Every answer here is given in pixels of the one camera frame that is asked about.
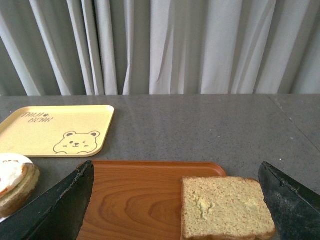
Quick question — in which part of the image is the fried egg filling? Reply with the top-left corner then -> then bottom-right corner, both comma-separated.
0,160 -> 28,198

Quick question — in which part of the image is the bread slice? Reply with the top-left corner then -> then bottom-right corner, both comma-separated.
180,176 -> 276,240
0,163 -> 40,218

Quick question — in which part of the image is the white round plate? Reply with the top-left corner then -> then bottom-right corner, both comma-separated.
0,153 -> 33,222

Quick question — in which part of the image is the yellow bear tray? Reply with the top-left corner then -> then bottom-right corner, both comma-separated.
0,105 -> 115,158

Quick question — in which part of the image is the grey curtain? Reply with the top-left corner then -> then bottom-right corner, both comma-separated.
0,0 -> 320,96

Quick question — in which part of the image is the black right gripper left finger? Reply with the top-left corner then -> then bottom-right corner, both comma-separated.
0,160 -> 95,240

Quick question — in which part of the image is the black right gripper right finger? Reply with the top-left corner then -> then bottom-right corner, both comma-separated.
258,161 -> 320,240

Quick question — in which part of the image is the brown wood-grain tray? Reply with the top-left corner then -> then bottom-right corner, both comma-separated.
78,160 -> 226,240

